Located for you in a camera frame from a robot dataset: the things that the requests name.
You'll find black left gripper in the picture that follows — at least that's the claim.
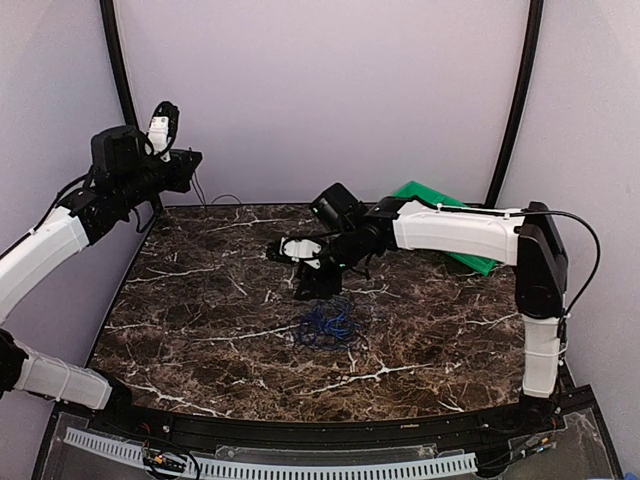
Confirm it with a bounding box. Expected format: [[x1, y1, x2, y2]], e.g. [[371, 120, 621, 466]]
[[117, 148, 202, 209]]

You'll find green plastic bin middle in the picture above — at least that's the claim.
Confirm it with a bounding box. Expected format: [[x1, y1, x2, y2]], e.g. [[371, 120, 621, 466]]
[[447, 252, 497, 276]]

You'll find green plastic bin left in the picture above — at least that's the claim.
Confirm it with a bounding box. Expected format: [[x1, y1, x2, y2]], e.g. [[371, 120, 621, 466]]
[[393, 181, 465, 207]]

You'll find black frame post right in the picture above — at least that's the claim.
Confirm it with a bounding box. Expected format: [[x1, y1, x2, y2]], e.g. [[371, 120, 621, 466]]
[[484, 0, 544, 208]]

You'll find black frame post left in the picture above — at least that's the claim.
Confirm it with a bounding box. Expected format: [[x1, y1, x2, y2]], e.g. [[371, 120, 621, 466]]
[[99, 0, 139, 128]]

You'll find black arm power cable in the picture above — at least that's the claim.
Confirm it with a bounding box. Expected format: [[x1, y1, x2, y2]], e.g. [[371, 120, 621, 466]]
[[514, 209, 602, 326]]

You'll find green plastic bin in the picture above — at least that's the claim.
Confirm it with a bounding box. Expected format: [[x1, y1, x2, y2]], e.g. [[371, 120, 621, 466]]
[[393, 181, 465, 207], [447, 252, 497, 276]]

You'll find black frame post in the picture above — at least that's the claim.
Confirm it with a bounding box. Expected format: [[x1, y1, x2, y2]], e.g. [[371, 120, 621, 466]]
[[484, 0, 544, 208], [99, 0, 139, 128]]

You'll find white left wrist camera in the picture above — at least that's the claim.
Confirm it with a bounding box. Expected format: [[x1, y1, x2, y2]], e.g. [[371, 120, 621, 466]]
[[145, 101, 179, 163]]

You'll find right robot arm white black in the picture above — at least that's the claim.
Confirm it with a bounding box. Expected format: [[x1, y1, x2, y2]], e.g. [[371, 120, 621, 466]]
[[278, 183, 568, 434]]

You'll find blue cable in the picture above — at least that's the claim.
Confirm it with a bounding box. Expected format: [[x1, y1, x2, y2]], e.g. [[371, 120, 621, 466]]
[[292, 294, 371, 352]]

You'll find black front rail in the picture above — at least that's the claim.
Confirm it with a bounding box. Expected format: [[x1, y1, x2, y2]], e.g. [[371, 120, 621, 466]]
[[90, 396, 578, 451]]

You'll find white slotted cable duct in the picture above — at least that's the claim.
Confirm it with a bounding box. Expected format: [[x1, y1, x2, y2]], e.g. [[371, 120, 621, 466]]
[[64, 427, 477, 479]]

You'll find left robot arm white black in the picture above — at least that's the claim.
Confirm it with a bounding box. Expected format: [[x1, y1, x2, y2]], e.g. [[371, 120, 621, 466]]
[[1, 126, 202, 436]]

